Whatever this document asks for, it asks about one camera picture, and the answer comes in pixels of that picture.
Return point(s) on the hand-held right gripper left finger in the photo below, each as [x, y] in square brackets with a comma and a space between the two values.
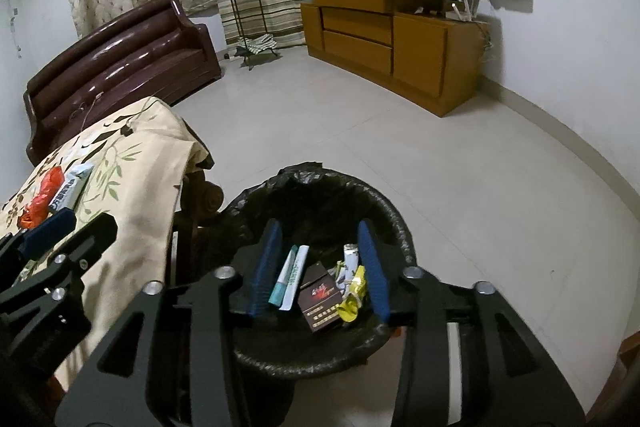
[265, 267]

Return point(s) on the red plastic bag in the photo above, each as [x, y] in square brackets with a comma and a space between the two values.
[47, 189]

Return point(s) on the black and white tube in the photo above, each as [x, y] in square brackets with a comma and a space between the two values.
[72, 187]

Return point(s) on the floral beige blanket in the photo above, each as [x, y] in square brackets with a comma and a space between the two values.
[130, 187]

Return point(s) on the checked cloth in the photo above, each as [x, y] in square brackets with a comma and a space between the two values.
[257, 44]

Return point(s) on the brown leather sofa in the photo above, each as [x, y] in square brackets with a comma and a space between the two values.
[125, 57]

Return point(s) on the yellow wrapper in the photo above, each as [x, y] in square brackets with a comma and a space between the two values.
[352, 297]

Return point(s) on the white router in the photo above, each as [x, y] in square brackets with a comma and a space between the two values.
[466, 13]

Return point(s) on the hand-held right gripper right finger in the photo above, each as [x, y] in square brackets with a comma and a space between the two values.
[372, 272]

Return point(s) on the white wrapper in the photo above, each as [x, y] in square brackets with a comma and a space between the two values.
[349, 264]

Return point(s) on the black-lined trash bin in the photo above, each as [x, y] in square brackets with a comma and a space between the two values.
[320, 207]

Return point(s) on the wooden cabinet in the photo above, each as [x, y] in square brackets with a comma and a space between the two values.
[415, 57]

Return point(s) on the white green tube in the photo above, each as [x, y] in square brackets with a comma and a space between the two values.
[287, 279]

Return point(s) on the dark cigarette box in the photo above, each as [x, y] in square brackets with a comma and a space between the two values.
[320, 302]

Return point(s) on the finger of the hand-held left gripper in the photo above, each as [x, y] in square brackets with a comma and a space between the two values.
[47, 234]
[90, 239]

